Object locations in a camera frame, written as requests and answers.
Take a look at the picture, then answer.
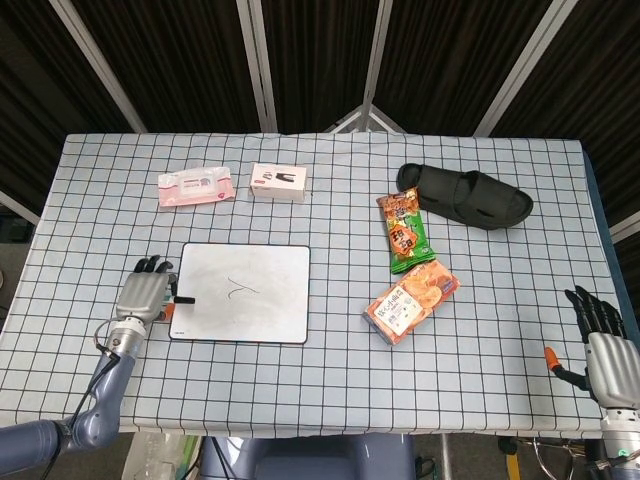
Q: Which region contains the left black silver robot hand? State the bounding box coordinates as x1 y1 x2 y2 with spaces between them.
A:
114 254 179 324

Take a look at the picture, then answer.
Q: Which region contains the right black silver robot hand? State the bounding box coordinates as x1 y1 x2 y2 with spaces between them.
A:
543 284 640 407

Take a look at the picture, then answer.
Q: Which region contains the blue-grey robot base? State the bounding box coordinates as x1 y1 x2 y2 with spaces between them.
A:
199 432 416 480

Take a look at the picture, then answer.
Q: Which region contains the white drawing board black rim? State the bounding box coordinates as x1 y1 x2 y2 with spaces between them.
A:
168 242 312 345

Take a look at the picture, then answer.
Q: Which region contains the pink wet wipes pack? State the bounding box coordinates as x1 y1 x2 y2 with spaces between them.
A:
157 166 236 210

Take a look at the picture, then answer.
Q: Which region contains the yellow upright bar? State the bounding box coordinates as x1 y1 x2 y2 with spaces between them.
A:
502 438 522 480

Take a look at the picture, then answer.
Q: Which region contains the clear plastic bag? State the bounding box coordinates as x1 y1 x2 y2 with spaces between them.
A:
122 432 201 480

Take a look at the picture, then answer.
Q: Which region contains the small white pink carton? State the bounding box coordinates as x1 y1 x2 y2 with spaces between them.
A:
249 162 309 205

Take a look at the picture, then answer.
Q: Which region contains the blue checkered tablecloth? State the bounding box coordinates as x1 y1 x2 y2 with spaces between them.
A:
0 132 621 441

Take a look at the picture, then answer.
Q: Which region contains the orange blue biscuit box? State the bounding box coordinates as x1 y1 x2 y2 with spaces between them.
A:
362 259 460 346

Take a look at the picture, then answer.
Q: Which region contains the black rubber slipper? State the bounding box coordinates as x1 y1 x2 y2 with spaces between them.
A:
396 162 534 232

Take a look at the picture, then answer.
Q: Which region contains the green orange snack bag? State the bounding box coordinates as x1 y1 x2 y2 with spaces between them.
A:
375 186 434 275

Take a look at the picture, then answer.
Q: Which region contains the white triangular screen foot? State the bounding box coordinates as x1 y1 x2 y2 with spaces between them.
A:
324 102 406 135

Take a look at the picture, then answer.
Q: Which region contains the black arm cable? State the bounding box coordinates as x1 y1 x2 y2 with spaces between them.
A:
62 319 121 444

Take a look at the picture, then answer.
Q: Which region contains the white screen frame post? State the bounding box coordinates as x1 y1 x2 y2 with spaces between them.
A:
237 0 280 134
48 0 149 134
472 0 571 137
360 0 394 132

